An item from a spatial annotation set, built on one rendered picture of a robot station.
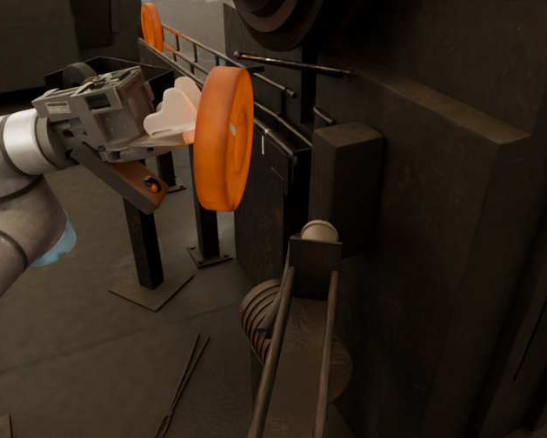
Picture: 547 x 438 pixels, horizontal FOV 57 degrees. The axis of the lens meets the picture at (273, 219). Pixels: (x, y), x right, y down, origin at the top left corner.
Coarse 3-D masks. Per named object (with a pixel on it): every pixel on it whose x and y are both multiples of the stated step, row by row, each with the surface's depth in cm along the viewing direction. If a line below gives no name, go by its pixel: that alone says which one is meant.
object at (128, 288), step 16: (96, 64) 144; (112, 64) 144; (128, 64) 141; (144, 64) 138; (48, 80) 132; (160, 80) 131; (160, 96) 133; (144, 160) 146; (128, 208) 152; (128, 224) 156; (144, 224) 154; (144, 240) 157; (144, 256) 160; (160, 256) 166; (144, 272) 165; (160, 272) 169; (176, 272) 176; (112, 288) 169; (128, 288) 169; (144, 288) 169; (160, 288) 169; (176, 288) 169; (144, 304) 162; (160, 304) 162
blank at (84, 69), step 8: (72, 64) 129; (80, 64) 129; (64, 72) 132; (72, 72) 129; (80, 72) 127; (88, 72) 127; (64, 80) 134; (72, 80) 131; (80, 80) 129; (88, 80) 127; (64, 88) 136
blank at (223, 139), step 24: (216, 72) 51; (240, 72) 51; (216, 96) 49; (240, 96) 52; (216, 120) 48; (240, 120) 57; (216, 144) 48; (240, 144) 59; (216, 168) 49; (240, 168) 57; (216, 192) 51; (240, 192) 58
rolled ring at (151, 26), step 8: (144, 8) 183; (152, 8) 181; (144, 16) 189; (152, 16) 180; (144, 24) 192; (152, 24) 180; (160, 24) 181; (144, 32) 193; (152, 32) 181; (160, 32) 181; (152, 40) 184; (160, 40) 183; (160, 48) 185
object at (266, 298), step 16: (256, 288) 92; (272, 288) 91; (256, 304) 89; (240, 320) 93; (256, 320) 88; (256, 336) 87; (336, 336) 85; (256, 352) 95; (336, 352) 80; (256, 368) 97; (336, 368) 79; (256, 384) 100; (336, 384) 82
